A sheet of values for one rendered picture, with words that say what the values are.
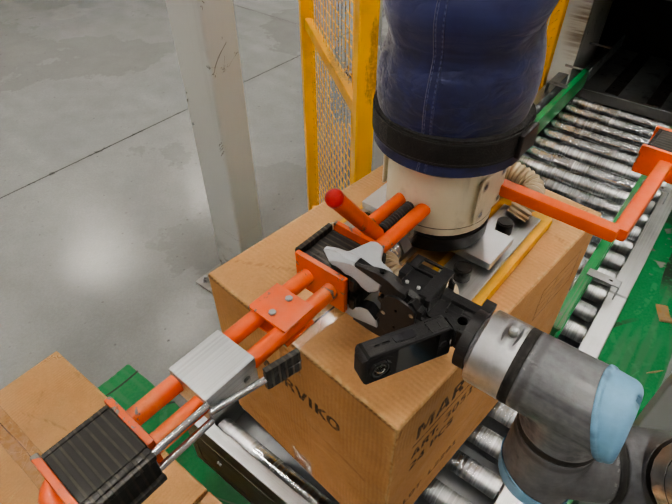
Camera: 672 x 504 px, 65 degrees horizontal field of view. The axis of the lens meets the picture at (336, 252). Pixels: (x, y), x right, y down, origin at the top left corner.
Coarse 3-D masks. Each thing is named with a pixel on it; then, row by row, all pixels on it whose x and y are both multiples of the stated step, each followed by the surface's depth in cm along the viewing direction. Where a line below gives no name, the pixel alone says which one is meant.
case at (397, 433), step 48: (288, 240) 91; (576, 240) 91; (240, 288) 83; (528, 288) 83; (336, 336) 76; (288, 384) 85; (336, 384) 71; (384, 384) 70; (432, 384) 70; (288, 432) 98; (336, 432) 80; (384, 432) 68; (432, 432) 80; (336, 480) 92; (384, 480) 76
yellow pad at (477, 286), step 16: (496, 208) 95; (496, 224) 88; (512, 224) 87; (528, 224) 91; (544, 224) 92; (528, 240) 89; (448, 256) 86; (512, 256) 86; (464, 272) 79; (480, 272) 82; (496, 272) 83; (464, 288) 80; (480, 288) 80; (496, 288) 82; (480, 304) 78
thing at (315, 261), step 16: (336, 224) 71; (320, 240) 70; (336, 240) 70; (352, 240) 70; (368, 240) 68; (304, 256) 66; (320, 256) 68; (384, 256) 67; (320, 272) 65; (336, 272) 64; (336, 288) 65; (352, 288) 64; (336, 304) 67; (352, 304) 66
